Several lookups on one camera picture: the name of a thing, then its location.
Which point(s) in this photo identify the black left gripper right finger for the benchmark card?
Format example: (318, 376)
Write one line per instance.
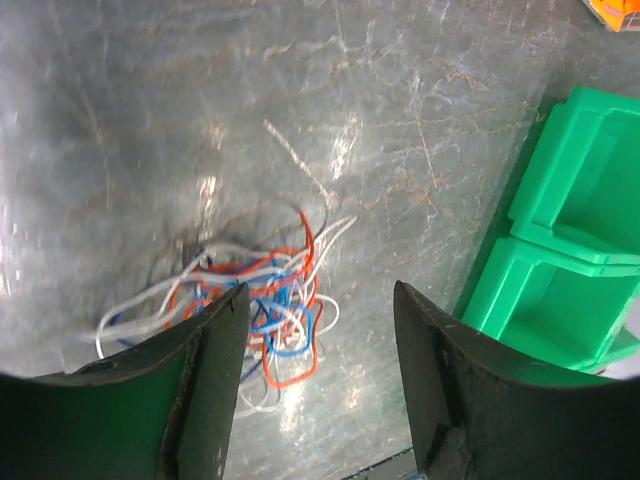
(479, 409)

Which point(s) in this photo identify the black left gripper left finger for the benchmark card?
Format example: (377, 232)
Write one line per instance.
(162, 409)

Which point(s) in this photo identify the green compartment bin tray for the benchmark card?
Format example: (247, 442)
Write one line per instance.
(564, 269)

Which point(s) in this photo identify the orange sponge package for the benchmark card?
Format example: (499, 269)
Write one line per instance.
(616, 15)

